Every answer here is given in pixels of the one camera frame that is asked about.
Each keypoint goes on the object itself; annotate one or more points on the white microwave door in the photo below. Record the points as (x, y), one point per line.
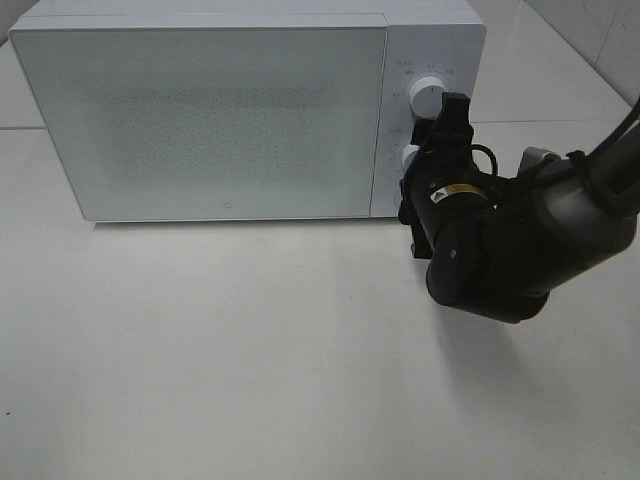
(210, 124)

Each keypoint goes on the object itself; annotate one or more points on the white microwave oven body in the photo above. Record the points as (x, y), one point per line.
(445, 38)

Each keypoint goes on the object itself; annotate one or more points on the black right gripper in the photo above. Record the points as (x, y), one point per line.
(447, 182)

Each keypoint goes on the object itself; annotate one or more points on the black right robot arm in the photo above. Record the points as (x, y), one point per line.
(496, 246)

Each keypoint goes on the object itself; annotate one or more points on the white microwave knob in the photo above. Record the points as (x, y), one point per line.
(425, 95)
(408, 154)

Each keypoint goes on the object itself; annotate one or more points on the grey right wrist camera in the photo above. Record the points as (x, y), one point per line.
(534, 159)

